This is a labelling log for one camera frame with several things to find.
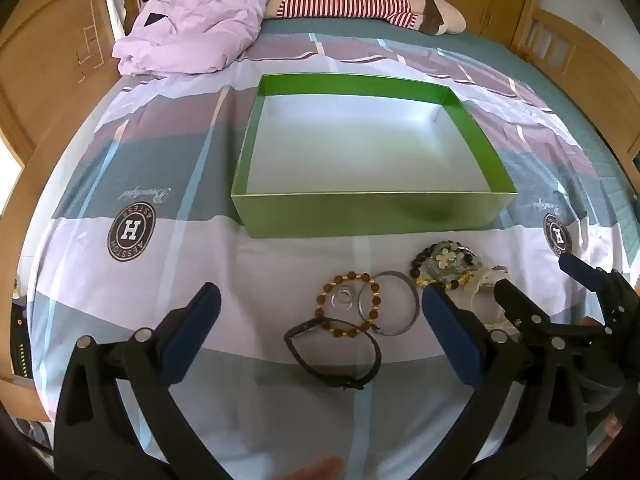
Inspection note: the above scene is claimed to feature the pink quilt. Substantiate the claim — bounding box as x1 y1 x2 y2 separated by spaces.
111 0 273 77

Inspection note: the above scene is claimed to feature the small silver ring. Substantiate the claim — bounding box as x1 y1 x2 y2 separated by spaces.
330 287 357 311

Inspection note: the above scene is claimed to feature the black strap bracelet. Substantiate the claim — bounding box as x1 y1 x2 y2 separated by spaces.
283 317 383 391

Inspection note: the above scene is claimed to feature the pale green bead bracelet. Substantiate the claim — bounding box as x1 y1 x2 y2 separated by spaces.
427 241 485 276

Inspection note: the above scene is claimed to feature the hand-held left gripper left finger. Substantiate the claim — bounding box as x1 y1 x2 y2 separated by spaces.
54 281 222 480

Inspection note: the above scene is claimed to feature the silver bangle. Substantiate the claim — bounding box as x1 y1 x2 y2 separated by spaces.
357 270 420 337

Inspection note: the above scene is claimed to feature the brown beaded bracelet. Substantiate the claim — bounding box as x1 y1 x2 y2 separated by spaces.
315 271 383 338

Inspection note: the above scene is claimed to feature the dark bead bracelet gold charm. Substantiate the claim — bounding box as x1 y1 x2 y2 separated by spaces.
410 242 476 292

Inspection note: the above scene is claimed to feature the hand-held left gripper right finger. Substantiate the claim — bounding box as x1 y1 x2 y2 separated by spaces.
421 285 588 480

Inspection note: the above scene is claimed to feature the white link bracelet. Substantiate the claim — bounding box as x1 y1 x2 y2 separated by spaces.
467 265 511 333

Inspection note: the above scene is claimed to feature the white cloth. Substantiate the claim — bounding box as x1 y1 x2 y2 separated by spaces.
99 0 131 43

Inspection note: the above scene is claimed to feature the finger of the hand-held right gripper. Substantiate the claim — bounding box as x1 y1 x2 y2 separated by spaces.
559 253 640 321
494 277 616 346

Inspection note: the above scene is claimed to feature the green cardboard box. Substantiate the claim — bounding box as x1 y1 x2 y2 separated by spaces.
230 73 517 239

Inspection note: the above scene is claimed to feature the printed plaid bed sheet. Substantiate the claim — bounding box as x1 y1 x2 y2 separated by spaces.
15 32 640 480

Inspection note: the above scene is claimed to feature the wooden bed rail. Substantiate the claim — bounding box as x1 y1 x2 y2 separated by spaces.
510 0 640 191

